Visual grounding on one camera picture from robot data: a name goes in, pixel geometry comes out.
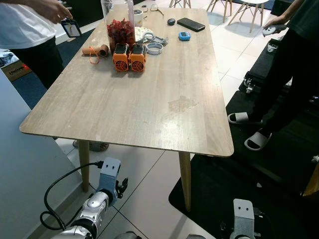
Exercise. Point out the white partition panel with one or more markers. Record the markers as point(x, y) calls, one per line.
point(25, 174)

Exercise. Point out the black-clothed person's forearm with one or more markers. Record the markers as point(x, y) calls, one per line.
point(294, 9)

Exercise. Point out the light wooden table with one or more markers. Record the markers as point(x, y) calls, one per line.
point(129, 109)

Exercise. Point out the white plate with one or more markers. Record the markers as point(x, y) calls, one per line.
point(142, 34)

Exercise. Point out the white chair wooden legs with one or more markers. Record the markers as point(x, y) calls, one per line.
point(254, 1)

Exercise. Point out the white-shirted person's hand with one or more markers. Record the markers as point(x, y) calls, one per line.
point(52, 9)

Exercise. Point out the small blue device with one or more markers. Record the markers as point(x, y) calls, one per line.
point(185, 36)

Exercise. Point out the black wheeled equipment case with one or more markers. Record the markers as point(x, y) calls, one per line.
point(248, 84)

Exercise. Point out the white mug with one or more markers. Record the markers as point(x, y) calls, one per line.
point(139, 17)

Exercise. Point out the person in white shirt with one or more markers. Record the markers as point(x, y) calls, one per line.
point(20, 30)

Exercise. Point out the grey robot foot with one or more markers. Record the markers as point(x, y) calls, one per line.
point(195, 237)
point(127, 236)

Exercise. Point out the grey plastic gadget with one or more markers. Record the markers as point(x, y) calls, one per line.
point(158, 40)

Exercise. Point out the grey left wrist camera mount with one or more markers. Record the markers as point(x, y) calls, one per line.
point(108, 174)

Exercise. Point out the grey game controller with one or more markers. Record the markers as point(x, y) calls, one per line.
point(271, 31)

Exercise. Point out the grey robot right foot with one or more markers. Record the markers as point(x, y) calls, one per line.
point(195, 237)

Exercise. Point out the white black slipper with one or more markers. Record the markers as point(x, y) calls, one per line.
point(256, 141)
point(238, 118)

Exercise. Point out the thin-framed glasses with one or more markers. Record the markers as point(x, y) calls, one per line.
point(151, 7)

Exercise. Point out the grey shoe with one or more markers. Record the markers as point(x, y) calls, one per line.
point(94, 146)

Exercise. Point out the black floor mat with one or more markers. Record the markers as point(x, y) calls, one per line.
point(279, 174)

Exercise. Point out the black-clothed person's hand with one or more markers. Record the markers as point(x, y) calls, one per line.
point(280, 21)

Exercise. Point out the brown cardboard box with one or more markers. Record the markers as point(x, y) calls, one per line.
point(15, 72)

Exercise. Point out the person in black clothes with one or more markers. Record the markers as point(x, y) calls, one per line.
point(294, 64)

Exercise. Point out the brown roll with orange loop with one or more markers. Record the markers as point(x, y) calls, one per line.
point(102, 50)

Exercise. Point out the grey robot left foot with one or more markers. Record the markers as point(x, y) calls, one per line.
point(127, 236)

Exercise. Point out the black smartphone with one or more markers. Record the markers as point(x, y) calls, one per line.
point(191, 25)

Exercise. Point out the small dark round object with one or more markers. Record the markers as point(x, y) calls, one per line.
point(171, 22)

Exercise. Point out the glass jar with red contents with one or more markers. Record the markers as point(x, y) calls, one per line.
point(119, 30)

